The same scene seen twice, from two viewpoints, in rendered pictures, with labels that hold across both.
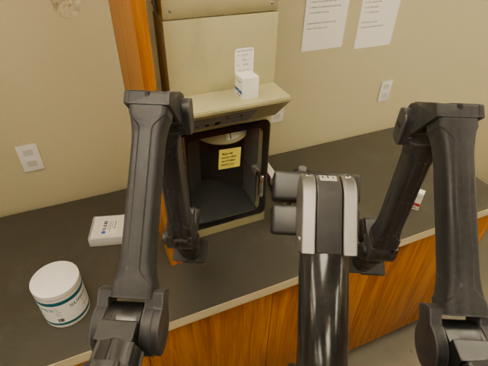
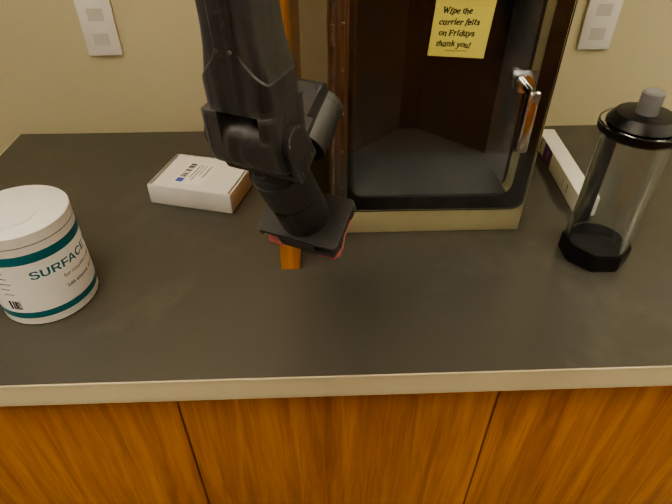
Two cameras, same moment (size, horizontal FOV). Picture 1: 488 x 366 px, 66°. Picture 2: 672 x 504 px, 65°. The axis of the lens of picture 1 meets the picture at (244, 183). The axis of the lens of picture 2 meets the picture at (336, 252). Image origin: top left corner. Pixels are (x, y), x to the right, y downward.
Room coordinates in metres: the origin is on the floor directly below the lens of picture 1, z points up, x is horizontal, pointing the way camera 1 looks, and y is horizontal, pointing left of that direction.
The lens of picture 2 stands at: (0.31, -0.07, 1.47)
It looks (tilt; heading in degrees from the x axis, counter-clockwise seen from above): 39 degrees down; 22
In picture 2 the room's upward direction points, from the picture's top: straight up
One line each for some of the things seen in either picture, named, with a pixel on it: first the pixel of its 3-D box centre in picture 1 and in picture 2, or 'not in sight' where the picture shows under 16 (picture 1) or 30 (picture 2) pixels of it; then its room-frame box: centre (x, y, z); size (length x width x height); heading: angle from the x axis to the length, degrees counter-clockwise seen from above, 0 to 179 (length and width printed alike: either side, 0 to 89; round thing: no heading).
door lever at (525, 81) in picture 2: (258, 182); (523, 115); (1.04, -0.05, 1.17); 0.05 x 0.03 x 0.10; 24
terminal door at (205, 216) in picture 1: (226, 179); (444, 90); (1.02, 0.06, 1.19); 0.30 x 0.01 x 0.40; 114
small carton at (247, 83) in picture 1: (246, 85); not in sight; (0.99, 0.00, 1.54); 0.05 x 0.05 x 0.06; 24
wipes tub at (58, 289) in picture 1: (61, 294); (34, 254); (0.67, 0.53, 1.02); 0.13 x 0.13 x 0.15
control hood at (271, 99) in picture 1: (232, 113); not in sight; (0.98, 0.04, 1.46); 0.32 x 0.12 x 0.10; 114
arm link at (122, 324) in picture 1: (125, 334); not in sight; (0.31, 0.17, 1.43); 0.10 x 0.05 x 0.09; 178
